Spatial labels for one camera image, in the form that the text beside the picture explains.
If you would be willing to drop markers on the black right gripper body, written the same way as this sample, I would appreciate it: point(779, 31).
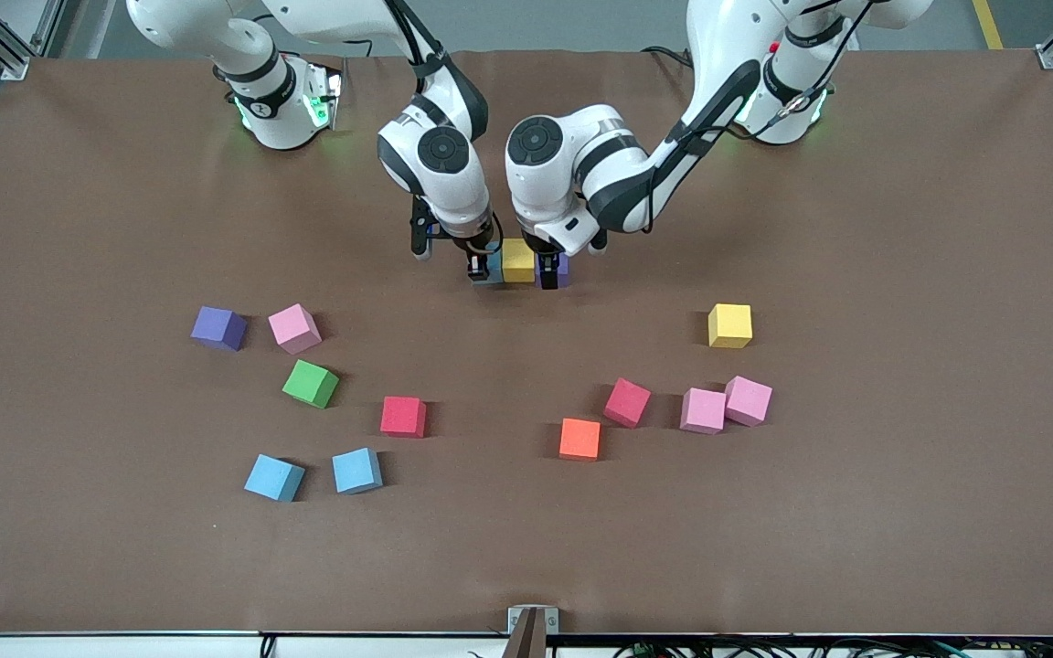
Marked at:
point(472, 249)

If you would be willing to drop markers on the purple foam cube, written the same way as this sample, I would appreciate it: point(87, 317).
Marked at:
point(564, 270)
point(218, 328)

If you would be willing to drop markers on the light blue foam cube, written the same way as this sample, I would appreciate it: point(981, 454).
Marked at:
point(274, 477)
point(494, 274)
point(357, 470)

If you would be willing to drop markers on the yellow foam cube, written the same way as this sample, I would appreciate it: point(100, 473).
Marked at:
point(729, 326)
point(518, 260)

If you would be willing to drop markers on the red foam cube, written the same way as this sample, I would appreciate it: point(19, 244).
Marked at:
point(403, 416)
point(627, 402)

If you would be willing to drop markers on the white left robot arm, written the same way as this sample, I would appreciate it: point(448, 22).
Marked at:
point(540, 174)

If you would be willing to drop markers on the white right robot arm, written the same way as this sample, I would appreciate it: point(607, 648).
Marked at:
point(444, 169)

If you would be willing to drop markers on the orange foam cube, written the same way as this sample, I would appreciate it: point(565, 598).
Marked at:
point(579, 439)

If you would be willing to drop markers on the pink foam cube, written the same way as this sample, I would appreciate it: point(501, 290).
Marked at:
point(294, 328)
point(703, 410)
point(748, 400)

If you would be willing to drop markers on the green foam cube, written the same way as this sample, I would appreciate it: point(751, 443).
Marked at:
point(311, 383)

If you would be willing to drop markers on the large table cover sheet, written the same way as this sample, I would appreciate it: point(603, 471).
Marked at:
point(526, 548)

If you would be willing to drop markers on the silver camera mount bracket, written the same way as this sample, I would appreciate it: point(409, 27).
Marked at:
point(515, 621)

